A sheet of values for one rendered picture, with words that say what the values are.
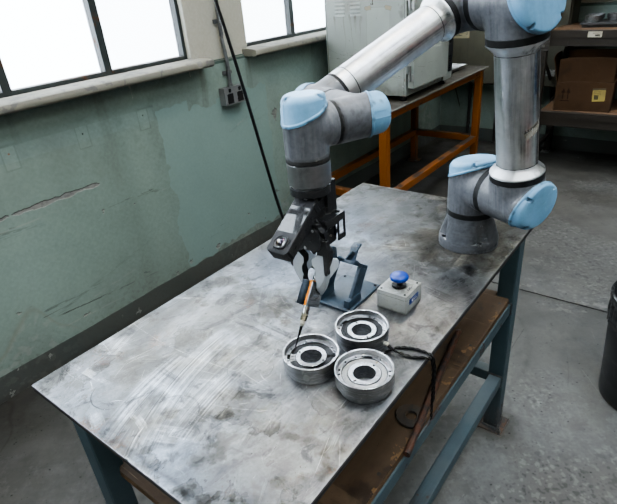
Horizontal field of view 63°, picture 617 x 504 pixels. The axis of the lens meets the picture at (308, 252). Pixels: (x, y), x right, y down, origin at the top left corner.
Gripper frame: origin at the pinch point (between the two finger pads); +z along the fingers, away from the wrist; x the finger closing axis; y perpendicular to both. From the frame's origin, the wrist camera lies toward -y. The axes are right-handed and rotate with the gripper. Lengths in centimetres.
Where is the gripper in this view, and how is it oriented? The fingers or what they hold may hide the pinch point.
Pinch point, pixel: (311, 287)
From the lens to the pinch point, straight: 96.1
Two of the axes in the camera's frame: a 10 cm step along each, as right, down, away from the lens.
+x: -8.0, -2.2, 5.6
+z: 0.8, 8.8, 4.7
